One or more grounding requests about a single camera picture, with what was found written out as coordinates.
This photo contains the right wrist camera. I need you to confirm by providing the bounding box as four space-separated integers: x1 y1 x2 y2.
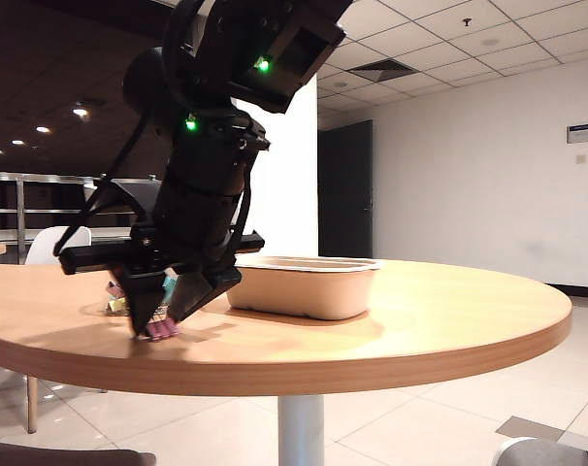
82 177 163 216

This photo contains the white plastic chair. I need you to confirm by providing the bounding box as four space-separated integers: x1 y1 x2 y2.
24 225 107 435

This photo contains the dark single door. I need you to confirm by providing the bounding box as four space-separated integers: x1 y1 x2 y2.
316 118 374 259

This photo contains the grey chair back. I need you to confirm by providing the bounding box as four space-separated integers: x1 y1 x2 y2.
491 436 588 466

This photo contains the clear plastic clip jar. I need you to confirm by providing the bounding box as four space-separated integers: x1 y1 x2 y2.
101 271 179 319

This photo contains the brown seat cushion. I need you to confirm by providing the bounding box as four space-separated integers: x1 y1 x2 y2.
0 440 157 466

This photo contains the grey floor plate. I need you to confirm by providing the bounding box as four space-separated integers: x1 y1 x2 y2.
495 416 565 442

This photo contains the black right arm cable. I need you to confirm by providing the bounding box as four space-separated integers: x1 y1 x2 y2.
52 109 152 258

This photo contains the steel window railing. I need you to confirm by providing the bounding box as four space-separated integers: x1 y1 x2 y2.
0 171 164 263

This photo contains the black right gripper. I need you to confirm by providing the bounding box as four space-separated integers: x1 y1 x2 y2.
58 220 267 340

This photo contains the dark glass window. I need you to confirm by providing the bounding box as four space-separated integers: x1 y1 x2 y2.
0 0 179 229

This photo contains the white table pedestal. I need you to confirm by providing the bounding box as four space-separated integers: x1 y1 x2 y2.
277 395 324 466

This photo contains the ceiling air vent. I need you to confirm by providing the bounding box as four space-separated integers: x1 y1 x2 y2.
345 58 416 80

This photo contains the beige rectangular pulp tray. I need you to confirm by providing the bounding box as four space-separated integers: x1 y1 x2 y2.
224 255 383 322

